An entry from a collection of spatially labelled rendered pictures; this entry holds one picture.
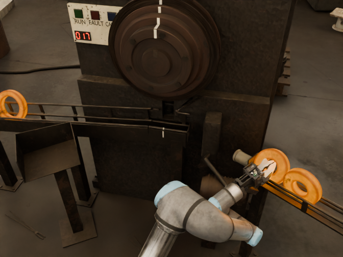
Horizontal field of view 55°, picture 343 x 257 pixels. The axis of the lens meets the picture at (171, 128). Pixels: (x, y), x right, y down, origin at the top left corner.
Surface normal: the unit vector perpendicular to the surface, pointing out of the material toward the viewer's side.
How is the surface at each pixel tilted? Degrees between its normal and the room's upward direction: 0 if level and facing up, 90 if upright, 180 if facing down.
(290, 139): 0
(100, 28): 90
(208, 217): 36
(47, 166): 5
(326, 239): 0
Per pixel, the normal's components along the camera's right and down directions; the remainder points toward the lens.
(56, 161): -0.08, -0.75
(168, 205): -0.54, -0.18
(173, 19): 0.17, -0.34
